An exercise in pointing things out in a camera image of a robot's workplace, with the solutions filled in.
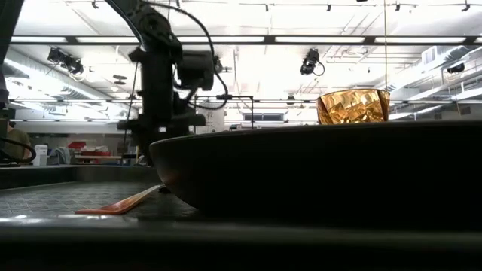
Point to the black single ceiling camera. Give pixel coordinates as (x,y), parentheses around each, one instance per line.
(310,62)

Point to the white plastic container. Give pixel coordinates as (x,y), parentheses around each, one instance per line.
(40,155)

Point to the black ceiling camera pair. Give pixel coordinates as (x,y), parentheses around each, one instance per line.
(68,62)

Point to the grey metal tray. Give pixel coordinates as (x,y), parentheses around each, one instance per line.
(68,197)

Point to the amber faceted plastic cup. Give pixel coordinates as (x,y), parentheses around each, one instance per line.
(352,107)

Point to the red box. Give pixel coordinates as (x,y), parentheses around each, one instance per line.
(77,145)

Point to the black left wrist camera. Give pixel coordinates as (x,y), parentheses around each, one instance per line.
(196,69)

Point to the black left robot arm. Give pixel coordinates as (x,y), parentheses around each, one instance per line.
(150,24)

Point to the orange plastic spoon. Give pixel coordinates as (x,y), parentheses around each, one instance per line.
(120,206)

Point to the person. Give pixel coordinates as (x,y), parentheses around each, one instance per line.
(15,141)

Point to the large black bowl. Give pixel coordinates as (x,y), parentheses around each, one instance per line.
(320,173)

